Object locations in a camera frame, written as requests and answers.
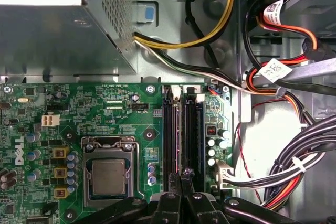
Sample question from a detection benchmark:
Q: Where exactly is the orange wire bundle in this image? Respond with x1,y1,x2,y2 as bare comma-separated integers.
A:
261,174,302,211

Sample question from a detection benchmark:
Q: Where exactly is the metal CPU socket cover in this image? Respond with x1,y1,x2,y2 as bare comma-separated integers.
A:
81,145,137,208

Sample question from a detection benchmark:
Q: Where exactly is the black RAM slot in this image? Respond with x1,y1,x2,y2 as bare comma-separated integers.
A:
183,85,199,193
162,84,177,193

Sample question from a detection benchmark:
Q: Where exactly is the grey power supply unit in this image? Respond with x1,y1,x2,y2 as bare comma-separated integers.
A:
0,0,138,77

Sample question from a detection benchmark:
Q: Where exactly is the yellow black wire bundle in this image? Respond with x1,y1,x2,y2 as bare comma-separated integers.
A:
133,0,235,49

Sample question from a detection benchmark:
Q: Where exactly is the green motherboard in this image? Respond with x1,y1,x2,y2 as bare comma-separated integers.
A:
0,82,234,224

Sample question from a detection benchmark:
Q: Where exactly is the metal locking lever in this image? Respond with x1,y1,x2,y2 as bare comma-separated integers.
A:
81,136,145,200

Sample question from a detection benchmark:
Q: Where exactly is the blue release latch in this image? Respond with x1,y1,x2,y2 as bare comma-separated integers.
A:
132,1,159,27

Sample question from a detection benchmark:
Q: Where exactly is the white power connector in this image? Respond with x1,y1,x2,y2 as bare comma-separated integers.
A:
215,161,235,190

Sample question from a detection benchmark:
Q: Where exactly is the black PC case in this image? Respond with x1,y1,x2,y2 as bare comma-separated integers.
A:
0,0,336,224

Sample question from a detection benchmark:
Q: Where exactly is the white black wire bundle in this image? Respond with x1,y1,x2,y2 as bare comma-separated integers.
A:
133,39,286,97

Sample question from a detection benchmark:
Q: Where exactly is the silver CPU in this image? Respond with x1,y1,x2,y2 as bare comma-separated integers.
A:
91,158,125,196

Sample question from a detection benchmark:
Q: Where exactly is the white four pin socket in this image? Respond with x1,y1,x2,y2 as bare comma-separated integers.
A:
41,113,61,128

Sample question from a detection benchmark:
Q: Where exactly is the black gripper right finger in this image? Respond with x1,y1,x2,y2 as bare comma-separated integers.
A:
183,167,297,224

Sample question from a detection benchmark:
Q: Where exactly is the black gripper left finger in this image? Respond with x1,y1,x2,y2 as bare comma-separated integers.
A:
88,173,183,224

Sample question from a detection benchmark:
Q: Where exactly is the red orange power wire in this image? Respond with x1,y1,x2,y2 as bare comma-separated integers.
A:
243,0,320,98

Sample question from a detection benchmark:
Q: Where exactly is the metal drive cage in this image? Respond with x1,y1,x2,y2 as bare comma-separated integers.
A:
237,0,336,96

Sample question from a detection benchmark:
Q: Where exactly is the black cable bundle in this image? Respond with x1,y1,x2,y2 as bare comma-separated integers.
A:
262,115,336,209

